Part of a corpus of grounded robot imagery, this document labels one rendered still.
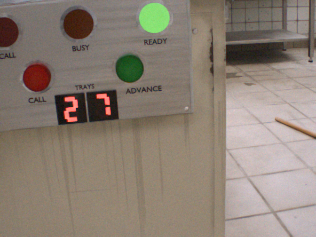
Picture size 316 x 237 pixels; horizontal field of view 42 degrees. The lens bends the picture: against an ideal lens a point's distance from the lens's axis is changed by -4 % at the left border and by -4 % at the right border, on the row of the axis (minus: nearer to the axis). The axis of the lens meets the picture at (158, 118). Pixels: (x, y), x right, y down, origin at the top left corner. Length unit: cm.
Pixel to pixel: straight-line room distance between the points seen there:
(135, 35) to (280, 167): 157
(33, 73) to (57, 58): 3
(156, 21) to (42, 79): 13
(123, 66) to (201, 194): 21
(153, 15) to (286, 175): 151
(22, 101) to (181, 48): 18
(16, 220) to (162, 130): 23
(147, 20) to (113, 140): 16
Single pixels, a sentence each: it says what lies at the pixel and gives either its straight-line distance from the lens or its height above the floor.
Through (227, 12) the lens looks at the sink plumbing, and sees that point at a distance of 401.
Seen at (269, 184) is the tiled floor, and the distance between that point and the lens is 182.
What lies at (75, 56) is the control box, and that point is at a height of 78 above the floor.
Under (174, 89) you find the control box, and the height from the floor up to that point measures 73.
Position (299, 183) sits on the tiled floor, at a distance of 185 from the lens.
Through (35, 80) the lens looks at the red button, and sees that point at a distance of 47.
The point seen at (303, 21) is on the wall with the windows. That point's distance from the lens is 483.
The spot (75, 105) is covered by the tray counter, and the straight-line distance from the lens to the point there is 48.
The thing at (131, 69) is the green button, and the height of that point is 76.
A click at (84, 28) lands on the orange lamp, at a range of 46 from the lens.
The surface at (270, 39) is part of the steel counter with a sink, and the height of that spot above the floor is 23.
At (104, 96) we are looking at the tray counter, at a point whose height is 73.
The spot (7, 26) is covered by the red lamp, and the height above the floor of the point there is 82.
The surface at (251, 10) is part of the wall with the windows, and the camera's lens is 457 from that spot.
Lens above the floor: 86
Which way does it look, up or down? 19 degrees down
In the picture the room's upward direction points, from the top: 3 degrees counter-clockwise
